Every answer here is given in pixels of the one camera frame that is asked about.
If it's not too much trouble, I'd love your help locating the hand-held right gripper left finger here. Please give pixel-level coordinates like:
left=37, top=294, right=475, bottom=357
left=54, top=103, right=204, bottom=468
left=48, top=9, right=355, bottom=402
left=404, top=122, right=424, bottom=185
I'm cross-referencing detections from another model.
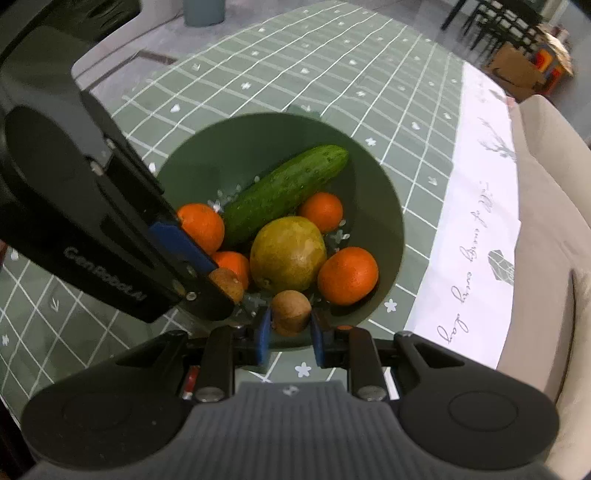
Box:
left=111, top=307, right=273, bottom=402

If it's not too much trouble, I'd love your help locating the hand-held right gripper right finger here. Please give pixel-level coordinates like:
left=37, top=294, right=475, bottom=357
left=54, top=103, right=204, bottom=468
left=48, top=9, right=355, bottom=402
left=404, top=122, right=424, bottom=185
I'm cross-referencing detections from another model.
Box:
left=310, top=309, right=467, bottom=401

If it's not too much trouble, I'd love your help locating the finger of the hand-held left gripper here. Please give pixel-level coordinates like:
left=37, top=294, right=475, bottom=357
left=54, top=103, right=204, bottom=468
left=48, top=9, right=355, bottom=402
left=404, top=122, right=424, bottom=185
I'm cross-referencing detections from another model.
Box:
left=170, top=265, right=237, bottom=322
left=81, top=89, right=219, bottom=278

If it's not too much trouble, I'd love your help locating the orange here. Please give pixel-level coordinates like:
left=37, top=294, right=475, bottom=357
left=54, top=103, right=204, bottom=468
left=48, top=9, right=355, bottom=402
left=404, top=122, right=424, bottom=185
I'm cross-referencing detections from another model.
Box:
left=298, top=192, right=345, bottom=233
left=211, top=250, right=251, bottom=291
left=317, top=247, right=380, bottom=306
left=177, top=203, right=225, bottom=254

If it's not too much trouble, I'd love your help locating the yellow-green mango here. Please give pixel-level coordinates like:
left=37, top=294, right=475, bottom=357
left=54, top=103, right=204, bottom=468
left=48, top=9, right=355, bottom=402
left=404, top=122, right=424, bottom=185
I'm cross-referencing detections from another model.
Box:
left=250, top=216, right=328, bottom=292

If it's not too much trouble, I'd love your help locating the green cucumber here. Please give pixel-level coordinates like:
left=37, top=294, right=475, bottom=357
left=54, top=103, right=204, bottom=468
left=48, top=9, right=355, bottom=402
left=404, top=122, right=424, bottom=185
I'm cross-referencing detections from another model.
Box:
left=221, top=144, right=350, bottom=247

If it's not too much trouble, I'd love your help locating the green colander bowl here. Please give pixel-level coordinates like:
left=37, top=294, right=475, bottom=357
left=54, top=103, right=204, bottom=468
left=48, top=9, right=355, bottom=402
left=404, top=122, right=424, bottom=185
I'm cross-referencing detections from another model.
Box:
left=154, top=112, right=406, bottom=350

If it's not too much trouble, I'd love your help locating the white printed table runner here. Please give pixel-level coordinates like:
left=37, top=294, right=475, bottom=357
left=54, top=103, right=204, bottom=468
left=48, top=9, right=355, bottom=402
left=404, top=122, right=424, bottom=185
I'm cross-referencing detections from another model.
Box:
left=404, top=62, right=523, bottom=370

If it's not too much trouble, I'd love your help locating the green checked tablecloth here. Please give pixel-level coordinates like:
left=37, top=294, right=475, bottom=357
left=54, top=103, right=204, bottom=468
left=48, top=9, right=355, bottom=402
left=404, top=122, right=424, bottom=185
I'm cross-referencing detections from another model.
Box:
left=0, top=0, right=467, bottom=409

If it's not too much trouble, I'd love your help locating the grey-blue trash can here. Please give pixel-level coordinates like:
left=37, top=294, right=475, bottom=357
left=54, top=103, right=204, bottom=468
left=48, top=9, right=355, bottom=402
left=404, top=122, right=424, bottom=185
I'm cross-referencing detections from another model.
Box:
left=182, top=0, right=227, bottom=27

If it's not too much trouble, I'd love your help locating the beige sofa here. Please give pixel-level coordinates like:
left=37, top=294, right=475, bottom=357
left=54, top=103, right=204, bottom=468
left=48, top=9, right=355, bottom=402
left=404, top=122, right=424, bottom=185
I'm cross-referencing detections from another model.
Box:
left=496, top=95, right=591, bottom=462

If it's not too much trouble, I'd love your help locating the brown paper bag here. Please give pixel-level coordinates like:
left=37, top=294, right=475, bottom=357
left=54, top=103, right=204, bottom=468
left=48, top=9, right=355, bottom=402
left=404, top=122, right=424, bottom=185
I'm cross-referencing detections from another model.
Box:
left=482, top=42, right=549, bottom=101

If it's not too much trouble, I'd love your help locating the stack of colourful stools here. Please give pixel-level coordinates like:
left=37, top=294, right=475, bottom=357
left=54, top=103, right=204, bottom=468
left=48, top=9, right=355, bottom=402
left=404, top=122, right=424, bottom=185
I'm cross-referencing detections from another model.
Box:
left=533, top=27, right=575, bottom=94

